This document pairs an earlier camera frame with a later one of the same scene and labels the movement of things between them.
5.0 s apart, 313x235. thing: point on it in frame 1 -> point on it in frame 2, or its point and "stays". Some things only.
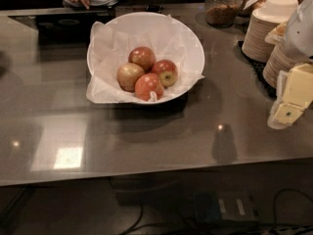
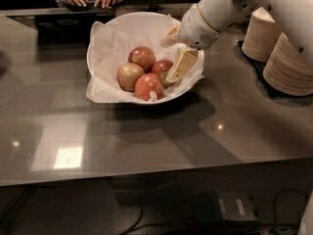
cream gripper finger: (294, 93) -> (187, 57)
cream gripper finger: (277, 35) -> (172, 37)
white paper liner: (111, 49) stays
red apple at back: (144, 57) stays
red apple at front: (147, 83) stays
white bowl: (143, 58) stays
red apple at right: (167, 71) stays
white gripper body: (300, 33) -> (195, 28)
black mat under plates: (257, 69) stays
